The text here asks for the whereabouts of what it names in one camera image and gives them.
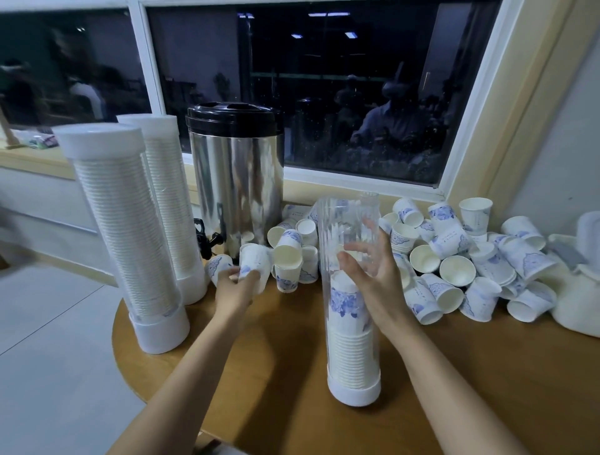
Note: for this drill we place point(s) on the person's left hand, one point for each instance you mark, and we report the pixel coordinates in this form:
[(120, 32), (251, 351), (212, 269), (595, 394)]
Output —
[(234, 298)]

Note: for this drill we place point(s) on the person's right hand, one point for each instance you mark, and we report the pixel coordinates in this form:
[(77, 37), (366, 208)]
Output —
[(380, 286)]

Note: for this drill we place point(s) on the single blue-printed paper cup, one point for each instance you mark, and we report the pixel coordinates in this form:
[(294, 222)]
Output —
[(255, 258)]

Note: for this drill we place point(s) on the nested stack of paper cups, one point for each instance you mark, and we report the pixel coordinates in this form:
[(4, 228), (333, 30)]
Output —
[(349, 347), (122, 234), (173, 206)]

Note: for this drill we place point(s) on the pile of paper cups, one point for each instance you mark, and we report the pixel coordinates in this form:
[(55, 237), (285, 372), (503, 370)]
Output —
[(469, 267)]

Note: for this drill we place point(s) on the person's left forearm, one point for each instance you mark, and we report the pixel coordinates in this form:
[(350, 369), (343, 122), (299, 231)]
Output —
[(183, 394)]

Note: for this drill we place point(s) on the person's right forearm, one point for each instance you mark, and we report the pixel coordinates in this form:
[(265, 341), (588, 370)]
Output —
[(450, 394)]

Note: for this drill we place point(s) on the stainless steel water dispenser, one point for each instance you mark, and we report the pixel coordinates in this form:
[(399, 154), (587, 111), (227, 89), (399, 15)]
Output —
[(234, 169)]

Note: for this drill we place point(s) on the translucent plastic box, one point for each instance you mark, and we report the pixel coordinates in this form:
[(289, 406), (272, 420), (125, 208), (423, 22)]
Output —
[(577, 291)]

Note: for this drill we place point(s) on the white framed window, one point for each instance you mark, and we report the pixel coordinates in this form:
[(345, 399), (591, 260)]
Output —
[(356, 84)]

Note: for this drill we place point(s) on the wooden table leg frame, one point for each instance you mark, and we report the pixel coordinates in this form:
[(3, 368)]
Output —
[(206, 439)]

